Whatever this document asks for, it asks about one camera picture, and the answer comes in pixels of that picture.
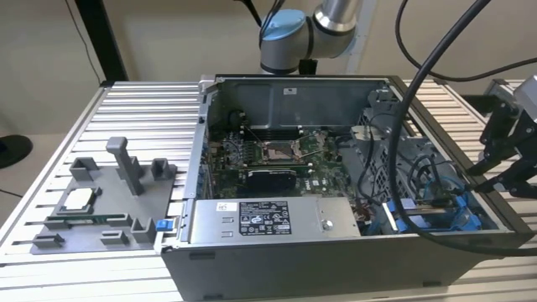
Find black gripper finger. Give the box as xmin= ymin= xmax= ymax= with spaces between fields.
xmin=467 ymin=103 xmax=525 ymax=176
xmin=475 ymin=124 xmax=537 ymax=198

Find hard disk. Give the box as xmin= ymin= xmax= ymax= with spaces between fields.
xmin=388 ymin=188 xmax=484 ymax=234

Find blue disk wire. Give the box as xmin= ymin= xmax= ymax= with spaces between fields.
xmin=421 ymin=174 xmax=465 ymax=203

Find black disk wire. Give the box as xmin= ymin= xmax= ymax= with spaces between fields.
xmin=407 ymin=154 xmax=461 ymax=205

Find grey metal disk bay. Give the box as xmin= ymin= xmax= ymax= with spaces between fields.
xmin=339 ymin=106 xmax=437 ymax=204

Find green motherboard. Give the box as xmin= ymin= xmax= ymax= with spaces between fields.
xmin=208 ymin=125 xmax=367 ymax=202

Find metal socket cover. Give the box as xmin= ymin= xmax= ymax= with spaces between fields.
xmin=293 ymin=130 xmax=329 ymax=158

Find CPU socket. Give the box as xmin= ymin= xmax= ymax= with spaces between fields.
xmin=261 ymin=141 xmax=301 ymax=161

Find silver power supply unit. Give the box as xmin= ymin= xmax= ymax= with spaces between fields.
xmin=188 ymin=197 xmax=361 ymax=245

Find black graphics card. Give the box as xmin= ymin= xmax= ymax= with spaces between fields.
xmin=245 ymin=169 xmax=297 ymax=193

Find open black PC case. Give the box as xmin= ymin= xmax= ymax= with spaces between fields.
xmin=159 ymin=74 xmax=536 ymax=302

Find grey parts rack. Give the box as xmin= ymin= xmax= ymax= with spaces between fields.
xmin=28 ymin=137 xmax=180 ymax=255

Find green RAM stick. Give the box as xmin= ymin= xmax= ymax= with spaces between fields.
xmin=48 ymin=213 xmax=127 ymax=223

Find silver CPU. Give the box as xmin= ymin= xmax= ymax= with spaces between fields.
xmin=63 ymin=190 xmax=96 ymax=210

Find black round stand base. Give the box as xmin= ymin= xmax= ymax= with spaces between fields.
xmin=0 ymin=134 xmax=33 ymax=168

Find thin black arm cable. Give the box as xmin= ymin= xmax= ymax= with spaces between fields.
xmin=396 ymin=0 xmax=537 ymax=82

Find black case wire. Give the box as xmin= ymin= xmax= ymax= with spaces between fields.
xmin=356 ymin=115 xmax=407 ymax=205

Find thin black cables behind arm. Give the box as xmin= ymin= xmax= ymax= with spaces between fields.
xmin=241 ymin=0 xmax=287 ymax=31

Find black upright post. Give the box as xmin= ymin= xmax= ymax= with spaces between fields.
xmin=77 ymin=0 xmax=129 ymax=82

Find thin black wall cable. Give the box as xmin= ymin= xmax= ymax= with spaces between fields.
xmin=64 ymin=0 xmax=101 ymax=83

